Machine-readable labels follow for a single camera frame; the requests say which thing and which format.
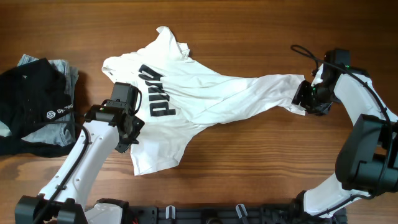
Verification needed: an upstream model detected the white Puma t-shirt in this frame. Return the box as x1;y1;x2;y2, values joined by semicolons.
102;26;304;175

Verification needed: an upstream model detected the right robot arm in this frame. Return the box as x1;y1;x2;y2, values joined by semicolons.
291;45;397;221

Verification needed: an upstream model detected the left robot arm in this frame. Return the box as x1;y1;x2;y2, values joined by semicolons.
14;82;144;223

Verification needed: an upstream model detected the light blue denim garment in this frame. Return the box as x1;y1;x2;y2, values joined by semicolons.
0;54;80;147

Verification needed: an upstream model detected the black Sydrogen polo shirt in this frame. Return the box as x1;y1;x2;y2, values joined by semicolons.
1;55;76;157

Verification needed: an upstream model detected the left black cable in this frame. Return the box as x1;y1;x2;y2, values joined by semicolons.
30;121;91;224

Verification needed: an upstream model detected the black cable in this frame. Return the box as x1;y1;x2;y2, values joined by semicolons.
30;121;91;224
290;44;393;150

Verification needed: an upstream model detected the right black cable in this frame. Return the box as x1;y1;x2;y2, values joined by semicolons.
290;44;393;150

